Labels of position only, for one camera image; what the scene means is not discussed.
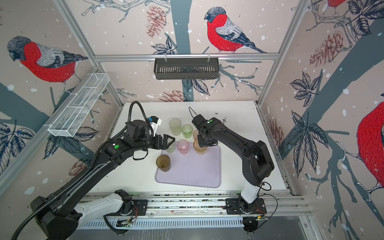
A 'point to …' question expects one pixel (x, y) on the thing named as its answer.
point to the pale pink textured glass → (195, 133)
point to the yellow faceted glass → (199, 150)
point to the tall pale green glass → (175, 124)
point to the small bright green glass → (187, 131)
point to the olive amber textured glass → (163, 162)
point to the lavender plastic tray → (194, 168)
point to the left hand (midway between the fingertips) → (168, 139)
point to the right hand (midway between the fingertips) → (204, 145)
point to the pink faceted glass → (183, 146)
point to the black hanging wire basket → (186, 68)
